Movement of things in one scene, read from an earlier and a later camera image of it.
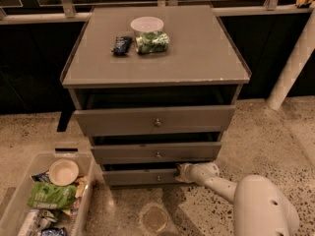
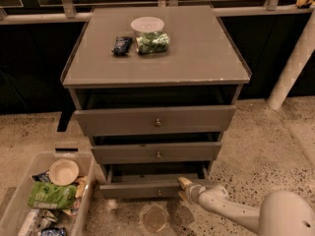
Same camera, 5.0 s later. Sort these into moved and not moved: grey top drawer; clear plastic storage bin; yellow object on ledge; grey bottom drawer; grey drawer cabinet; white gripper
Moved: white gripper; grey bottom drawer
Not moved: clear plastic storage bin; grey drawer cabinet; yellow object on ledge; grey top drawer
